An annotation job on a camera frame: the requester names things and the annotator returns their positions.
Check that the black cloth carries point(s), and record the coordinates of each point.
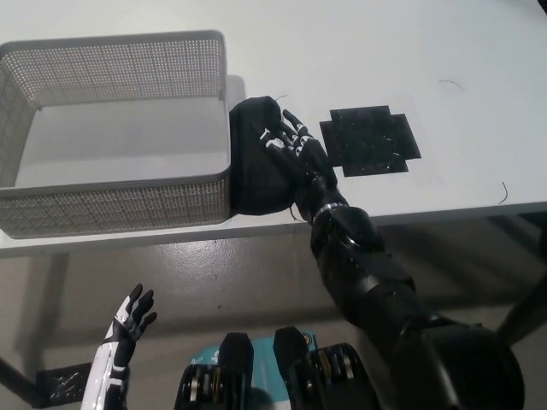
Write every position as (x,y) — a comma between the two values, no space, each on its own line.
(252,171)

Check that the dark slanted table leg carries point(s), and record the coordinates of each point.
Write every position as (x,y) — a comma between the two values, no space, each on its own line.
(525,299)

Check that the grey table leg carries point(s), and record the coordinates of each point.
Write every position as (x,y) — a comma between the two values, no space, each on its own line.
(51,312)

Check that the black tape cross mark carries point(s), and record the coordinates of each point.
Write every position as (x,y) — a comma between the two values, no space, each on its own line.
(367,141)

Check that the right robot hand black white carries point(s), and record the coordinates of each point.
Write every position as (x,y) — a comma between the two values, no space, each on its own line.
(307,162)

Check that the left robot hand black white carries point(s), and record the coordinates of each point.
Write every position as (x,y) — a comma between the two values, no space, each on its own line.
(130,318)

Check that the grey perforated plastic basket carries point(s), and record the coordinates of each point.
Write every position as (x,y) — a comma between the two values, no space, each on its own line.
(115,200)

